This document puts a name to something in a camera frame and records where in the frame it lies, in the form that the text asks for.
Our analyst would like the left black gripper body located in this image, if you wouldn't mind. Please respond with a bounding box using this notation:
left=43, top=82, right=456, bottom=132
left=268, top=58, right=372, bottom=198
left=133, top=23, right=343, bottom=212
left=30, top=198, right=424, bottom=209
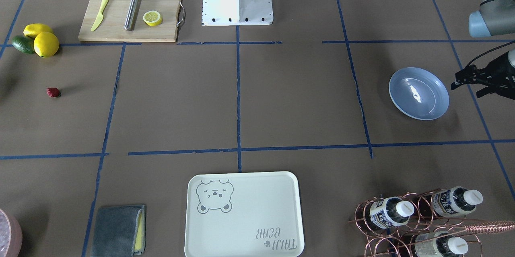
left=470, top=50, right=515, bottom=100

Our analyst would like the blue round plate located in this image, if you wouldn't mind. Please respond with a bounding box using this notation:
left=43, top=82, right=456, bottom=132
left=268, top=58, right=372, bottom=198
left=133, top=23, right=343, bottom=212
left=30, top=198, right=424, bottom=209
left=388, top=68, right=449, bottom=121

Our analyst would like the red strawberry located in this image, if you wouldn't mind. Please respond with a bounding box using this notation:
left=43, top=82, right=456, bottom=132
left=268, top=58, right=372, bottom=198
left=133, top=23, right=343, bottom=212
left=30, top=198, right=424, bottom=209
left=46, top=88, right=61, bottom=98

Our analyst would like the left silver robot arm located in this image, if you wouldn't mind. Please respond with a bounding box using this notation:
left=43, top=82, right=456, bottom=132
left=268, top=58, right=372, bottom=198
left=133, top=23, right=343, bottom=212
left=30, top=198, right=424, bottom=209
left=450, top=0, right=515, bottom=100

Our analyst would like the dark drink bottle one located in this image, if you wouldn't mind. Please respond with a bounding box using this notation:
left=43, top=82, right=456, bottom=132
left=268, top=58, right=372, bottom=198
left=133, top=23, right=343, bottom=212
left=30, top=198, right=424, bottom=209
left=430, top=186, right=484, bottom=218

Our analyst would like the dark drink bottle two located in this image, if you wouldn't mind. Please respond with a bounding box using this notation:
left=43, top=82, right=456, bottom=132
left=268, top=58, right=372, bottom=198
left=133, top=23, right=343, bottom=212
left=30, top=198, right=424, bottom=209
left=367, top=197, right=415, bottom=229

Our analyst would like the dark drink bottle three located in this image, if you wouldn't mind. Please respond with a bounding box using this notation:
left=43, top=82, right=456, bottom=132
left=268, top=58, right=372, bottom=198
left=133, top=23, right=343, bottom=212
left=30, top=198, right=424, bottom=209
left=412, top=231, right=469, bottom=257

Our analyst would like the cream bear tray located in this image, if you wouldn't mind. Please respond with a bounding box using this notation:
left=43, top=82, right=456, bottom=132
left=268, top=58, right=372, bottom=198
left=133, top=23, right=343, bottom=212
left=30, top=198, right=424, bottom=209
left=184, top=171, right=305, bottom=257

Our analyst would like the lemon half slice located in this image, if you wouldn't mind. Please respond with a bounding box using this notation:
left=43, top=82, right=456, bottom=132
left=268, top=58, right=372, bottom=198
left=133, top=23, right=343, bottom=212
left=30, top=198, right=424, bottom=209
left=143, top=11, right=163, bottom=27

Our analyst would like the steel knife sharpener rod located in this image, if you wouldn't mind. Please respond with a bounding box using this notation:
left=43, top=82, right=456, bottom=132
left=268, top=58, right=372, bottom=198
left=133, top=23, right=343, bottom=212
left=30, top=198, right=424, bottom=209
left=124, top=0, right=140, bottom=31

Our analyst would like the wooden cutting board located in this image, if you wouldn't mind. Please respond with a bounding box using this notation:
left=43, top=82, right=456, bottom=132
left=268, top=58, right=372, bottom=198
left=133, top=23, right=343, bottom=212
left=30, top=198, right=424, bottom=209
left=78, top=0, right=186, bottom=43

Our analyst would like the yellow plastic knife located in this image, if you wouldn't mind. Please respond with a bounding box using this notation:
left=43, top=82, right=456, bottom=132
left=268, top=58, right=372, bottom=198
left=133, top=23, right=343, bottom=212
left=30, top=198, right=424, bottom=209
left=90, top=0, right=109, bottom=32

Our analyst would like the grey folded cloth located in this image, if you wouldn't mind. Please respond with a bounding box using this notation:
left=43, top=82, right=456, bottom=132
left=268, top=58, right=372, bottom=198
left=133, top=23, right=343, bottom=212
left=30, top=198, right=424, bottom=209
left=90, top=204, right=146, bottom=257

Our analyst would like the yellow lemon front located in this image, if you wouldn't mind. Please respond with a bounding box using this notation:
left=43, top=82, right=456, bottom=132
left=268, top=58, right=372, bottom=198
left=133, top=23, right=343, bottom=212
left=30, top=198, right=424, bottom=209
left=34, top=32, right=60, bottom=58

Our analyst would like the yellow lemon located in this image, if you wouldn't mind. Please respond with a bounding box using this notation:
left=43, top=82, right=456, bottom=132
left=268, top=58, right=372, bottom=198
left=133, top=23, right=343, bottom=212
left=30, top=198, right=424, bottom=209
left=23, top=23, right=54, bottom=39
left=34, top=32, right=60, bottom=58

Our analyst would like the yellow lemon back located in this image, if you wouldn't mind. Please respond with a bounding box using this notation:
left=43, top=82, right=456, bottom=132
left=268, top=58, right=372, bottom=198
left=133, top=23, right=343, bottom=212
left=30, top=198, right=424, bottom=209
left=23, top=23, right=54, bottom=39

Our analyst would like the copper wire bottle rack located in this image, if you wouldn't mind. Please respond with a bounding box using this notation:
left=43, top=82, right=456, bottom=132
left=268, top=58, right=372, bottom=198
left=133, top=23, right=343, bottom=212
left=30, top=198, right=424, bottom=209
left=349, top=189, right=514, bottom=257

